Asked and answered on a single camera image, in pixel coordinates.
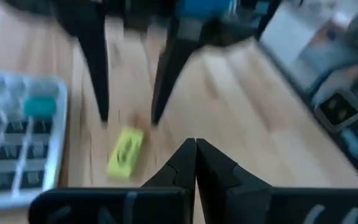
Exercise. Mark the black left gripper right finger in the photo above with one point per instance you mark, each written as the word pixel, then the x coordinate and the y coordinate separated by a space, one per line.
pixel 259 205

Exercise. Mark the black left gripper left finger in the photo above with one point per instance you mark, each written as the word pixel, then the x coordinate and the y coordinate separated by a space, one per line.
pixel 120 205

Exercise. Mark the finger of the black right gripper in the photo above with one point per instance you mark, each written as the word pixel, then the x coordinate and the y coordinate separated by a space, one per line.
pixel 172 62
pixel 92 46

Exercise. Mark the yellow-green eraser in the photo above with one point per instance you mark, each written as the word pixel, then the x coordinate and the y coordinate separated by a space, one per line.
pixel 125 152

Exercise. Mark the blue plastic bin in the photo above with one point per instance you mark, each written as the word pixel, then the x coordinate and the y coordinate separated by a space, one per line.
pixel 207 7

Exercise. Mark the white desk calculator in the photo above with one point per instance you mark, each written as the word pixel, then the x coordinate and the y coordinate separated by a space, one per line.
pixel 20 140

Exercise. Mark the small square grey box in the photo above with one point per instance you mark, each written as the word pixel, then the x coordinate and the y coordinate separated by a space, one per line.
pixel 339 110

